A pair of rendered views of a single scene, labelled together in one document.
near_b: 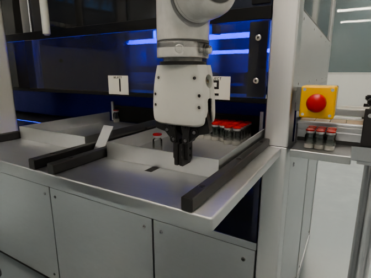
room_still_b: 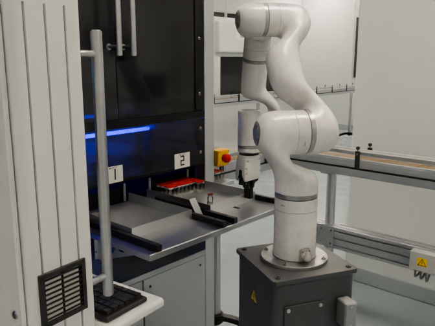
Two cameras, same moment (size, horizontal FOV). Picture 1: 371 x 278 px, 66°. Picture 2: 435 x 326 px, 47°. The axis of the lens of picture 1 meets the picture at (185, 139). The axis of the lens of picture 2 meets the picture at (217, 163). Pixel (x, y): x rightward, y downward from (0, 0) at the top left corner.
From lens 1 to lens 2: 1.88 m
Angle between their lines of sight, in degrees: 76
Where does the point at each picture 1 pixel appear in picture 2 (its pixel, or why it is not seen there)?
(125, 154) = (219, 207)
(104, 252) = not seen: outside the picture
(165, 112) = (250, 176)
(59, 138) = (172, 220)
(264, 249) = (209, 249)
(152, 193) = (267, 208)
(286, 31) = (210, 124)
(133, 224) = not seen: hidden behind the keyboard
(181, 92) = (256, 165)
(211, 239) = (183, 264)
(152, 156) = (232, 202)
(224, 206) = not seen: hidden behind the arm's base
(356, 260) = (217, 239)
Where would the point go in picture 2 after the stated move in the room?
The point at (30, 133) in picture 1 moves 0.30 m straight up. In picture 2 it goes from (144, 229) to (141, 134)
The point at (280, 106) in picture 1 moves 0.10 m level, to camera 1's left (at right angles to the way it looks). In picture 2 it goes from (210, 163) to (205, 168)
